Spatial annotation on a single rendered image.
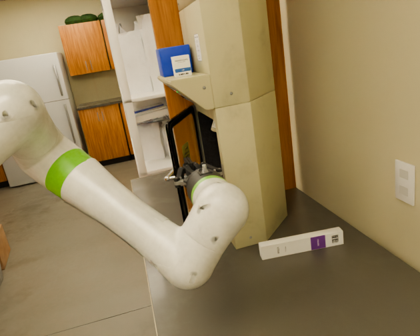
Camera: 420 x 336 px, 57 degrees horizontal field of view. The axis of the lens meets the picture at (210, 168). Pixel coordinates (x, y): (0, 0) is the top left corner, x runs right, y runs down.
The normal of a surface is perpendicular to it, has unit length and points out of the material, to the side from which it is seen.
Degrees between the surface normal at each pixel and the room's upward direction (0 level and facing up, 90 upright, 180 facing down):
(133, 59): 100
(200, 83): 90
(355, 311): 0
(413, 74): 90
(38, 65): 90
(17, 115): 90
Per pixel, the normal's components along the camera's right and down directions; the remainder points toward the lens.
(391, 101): -0.96, 0.21
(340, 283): -0.15, -0.94
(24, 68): 0.25, 0.26
